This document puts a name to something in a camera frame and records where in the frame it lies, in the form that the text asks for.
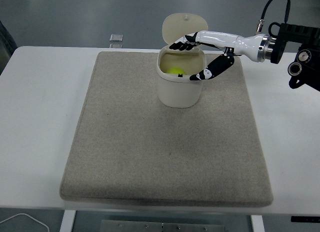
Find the cream bin with hinged lid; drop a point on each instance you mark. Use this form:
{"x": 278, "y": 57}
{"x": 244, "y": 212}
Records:
{"x": 178, "y": 94}

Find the silver square floor plate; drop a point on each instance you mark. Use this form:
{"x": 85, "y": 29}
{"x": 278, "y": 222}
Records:
{"x": 116, "y": 45}
{"x": 116, "y": 37}

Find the yellow tennis ball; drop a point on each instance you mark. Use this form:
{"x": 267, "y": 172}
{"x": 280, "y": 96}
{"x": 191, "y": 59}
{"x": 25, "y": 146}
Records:
{"x": 175, "y": 70}

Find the dark blurry object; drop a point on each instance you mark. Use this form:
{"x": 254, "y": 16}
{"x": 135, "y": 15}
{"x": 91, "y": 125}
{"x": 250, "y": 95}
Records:
{"x": 3, "y": 49}

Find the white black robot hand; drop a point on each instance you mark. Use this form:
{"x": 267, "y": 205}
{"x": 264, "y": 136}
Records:
{"x": 225, "y": 39}

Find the white table leg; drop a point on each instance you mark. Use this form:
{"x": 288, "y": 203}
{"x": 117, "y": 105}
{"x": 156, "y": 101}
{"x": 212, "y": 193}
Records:
{"x": 257, "y": 224}
{"x": 68, "y": 220}

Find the black table control panel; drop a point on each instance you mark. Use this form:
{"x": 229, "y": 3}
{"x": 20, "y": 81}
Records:
{"x": 305, "y": 219}

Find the beige fabric mat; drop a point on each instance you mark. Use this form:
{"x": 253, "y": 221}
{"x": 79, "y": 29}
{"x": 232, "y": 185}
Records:
{"x": 150, "y": 154}

